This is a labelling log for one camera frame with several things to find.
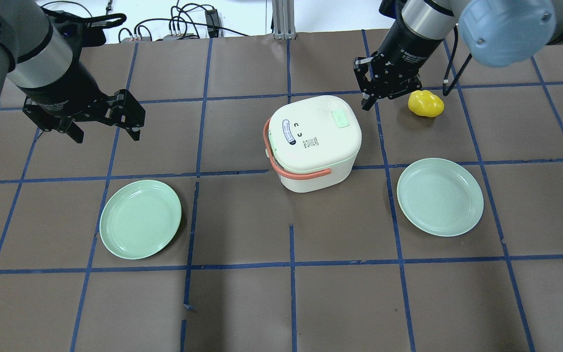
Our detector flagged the black gripper pressing arm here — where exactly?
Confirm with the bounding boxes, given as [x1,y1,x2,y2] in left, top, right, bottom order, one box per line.
[353,20,441,111]

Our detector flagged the black power adapter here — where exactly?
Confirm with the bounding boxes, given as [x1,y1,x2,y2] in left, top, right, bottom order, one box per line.
[205,9,221,38]

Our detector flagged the green plate near moving arm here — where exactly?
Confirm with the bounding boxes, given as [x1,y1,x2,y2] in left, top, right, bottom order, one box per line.
[397,158,484,238]

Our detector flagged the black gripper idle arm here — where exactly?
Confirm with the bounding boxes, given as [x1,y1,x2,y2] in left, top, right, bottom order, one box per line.
[22,63,146,143]

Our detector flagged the yellow toy pepper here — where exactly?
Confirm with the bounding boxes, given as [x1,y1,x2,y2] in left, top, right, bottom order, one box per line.
[408,90,445,118]

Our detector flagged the white rice cooker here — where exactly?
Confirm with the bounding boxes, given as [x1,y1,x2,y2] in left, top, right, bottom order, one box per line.
[263,95,362,193]

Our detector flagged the aluminium frame post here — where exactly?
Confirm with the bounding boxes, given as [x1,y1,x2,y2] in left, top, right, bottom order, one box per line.
[272,0,297,40]

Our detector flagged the green plate near still arm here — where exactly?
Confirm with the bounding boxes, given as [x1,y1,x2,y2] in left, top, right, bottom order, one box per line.
[99,179,182,260]

